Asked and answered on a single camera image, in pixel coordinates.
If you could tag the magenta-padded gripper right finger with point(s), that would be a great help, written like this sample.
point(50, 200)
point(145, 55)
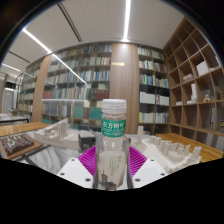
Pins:
point(148, 171)

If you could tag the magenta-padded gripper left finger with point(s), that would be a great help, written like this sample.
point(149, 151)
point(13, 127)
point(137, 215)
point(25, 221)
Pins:
point(75, 171)

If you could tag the clear plastic water bottle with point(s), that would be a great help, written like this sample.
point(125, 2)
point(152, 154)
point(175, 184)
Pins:
point(112, 150)

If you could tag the white city block model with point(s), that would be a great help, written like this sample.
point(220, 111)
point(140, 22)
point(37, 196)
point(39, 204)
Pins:
point(166, 151)

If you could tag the white building model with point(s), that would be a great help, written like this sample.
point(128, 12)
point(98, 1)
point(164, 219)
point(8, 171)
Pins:
point(58, 135)

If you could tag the brown model on wooden board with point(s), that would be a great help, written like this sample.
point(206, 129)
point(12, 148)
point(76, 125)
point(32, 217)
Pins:
point(18, 145)

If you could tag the curved wooden slatted bench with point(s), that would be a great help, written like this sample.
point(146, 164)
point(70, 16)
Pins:
point(206, 148)
point(20, 128)

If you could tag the narrow bookshelf with white books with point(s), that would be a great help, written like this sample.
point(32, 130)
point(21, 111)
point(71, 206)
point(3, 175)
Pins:
point(153, 86)

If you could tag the bookshelf behind glass case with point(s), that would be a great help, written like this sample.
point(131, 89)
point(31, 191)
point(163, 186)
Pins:
point(28, 93)

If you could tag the wooden cubby shelf unit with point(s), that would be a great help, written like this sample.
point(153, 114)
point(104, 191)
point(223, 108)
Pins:
point(193, 90)

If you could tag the wide bookshelf full of books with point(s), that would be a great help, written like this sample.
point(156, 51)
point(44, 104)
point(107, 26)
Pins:
point(86, 76)

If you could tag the long slanted ceiling light strip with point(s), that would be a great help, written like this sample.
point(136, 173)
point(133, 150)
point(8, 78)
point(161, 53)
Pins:
point(40, 43)

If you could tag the straight ceiling light strip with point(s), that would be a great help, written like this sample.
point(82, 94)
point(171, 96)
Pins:
point(127, 20)

